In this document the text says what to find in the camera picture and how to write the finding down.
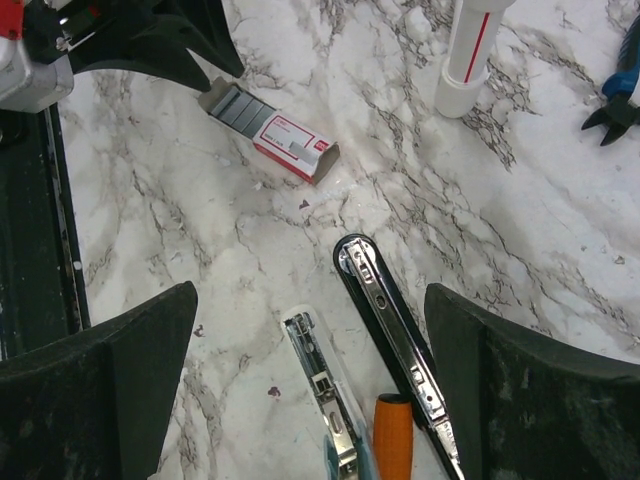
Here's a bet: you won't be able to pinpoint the orange handled screwdriver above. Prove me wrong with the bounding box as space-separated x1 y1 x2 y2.
373 393 413 480

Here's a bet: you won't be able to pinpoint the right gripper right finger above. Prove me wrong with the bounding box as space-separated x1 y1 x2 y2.
424 284 639 479

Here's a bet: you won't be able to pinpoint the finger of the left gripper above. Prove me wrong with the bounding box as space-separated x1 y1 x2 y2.
152 0 245 78
29 14 214 94

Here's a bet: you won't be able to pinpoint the white pvc pipe frame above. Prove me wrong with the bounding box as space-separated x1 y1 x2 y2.
435 0 515 119

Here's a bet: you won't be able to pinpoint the blue handled pliers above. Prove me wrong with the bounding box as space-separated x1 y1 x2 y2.
581 16 639 147

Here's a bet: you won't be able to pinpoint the red white staple box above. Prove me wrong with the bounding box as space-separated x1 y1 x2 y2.
198 77 340 185

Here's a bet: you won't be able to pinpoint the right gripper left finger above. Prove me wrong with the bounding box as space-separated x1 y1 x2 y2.
1 281 198 479

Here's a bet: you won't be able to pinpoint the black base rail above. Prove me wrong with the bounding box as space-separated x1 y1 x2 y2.
1 106 90 359

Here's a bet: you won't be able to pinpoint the black stapler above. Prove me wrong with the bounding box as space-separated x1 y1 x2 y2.
333 234 464 479

